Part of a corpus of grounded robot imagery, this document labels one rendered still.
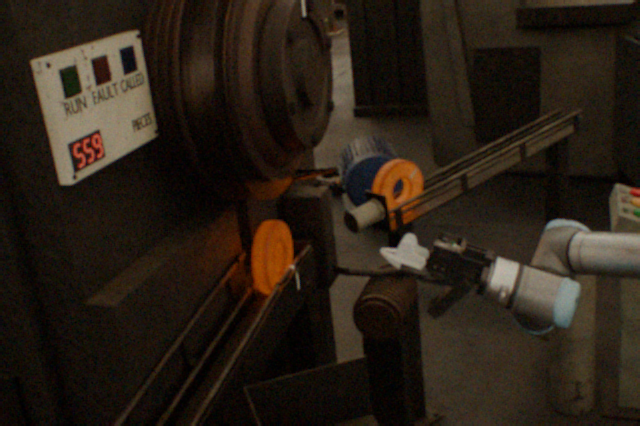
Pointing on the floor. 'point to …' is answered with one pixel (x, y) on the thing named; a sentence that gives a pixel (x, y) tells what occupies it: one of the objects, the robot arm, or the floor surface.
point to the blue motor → (363, 168)
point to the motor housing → (387, 345)
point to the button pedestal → (628, 350)
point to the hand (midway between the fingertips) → (386, 255)
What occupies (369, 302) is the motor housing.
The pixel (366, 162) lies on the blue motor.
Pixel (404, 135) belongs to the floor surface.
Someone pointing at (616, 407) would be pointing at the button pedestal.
